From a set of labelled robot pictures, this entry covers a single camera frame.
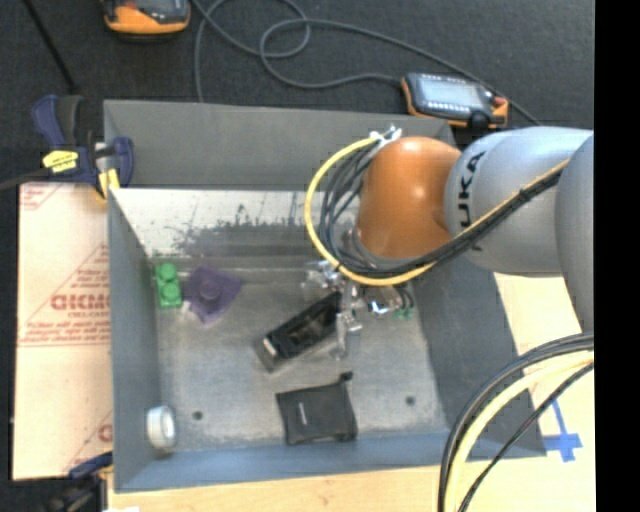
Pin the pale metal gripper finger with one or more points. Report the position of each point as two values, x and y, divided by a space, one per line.
347 322
325 276

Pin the brown cardboard board red print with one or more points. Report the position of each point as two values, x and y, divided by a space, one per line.
60 280

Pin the black open box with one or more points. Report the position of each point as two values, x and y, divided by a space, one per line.
295 335

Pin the black fabric pouch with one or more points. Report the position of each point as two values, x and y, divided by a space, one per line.
320 412

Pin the purple flat toy piece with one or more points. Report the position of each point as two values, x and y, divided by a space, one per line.
210 295

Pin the white tape roll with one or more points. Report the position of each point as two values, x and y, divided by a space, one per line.
160 427

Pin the green two-stud toy block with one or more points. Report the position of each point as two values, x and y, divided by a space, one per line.
167 287

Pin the grey metal bin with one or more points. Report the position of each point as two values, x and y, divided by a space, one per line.
225 360

